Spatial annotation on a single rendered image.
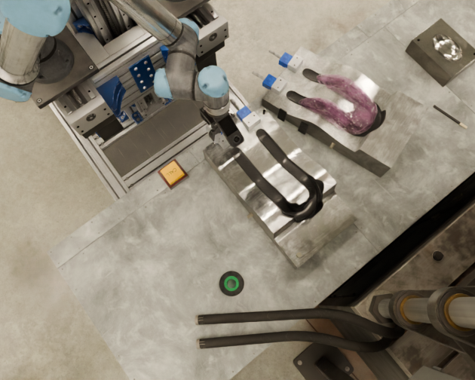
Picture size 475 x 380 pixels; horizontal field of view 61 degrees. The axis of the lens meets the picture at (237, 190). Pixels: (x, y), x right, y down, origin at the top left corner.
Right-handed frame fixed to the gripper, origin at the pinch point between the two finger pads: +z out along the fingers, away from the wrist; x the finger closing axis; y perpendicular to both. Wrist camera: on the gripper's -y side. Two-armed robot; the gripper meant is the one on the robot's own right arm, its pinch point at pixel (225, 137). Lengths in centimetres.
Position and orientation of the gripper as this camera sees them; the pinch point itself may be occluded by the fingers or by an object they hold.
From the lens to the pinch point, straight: 137.3
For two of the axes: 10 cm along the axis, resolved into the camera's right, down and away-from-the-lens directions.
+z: 0.2, 2.6, 9.6
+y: -6.2, -7.5, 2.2
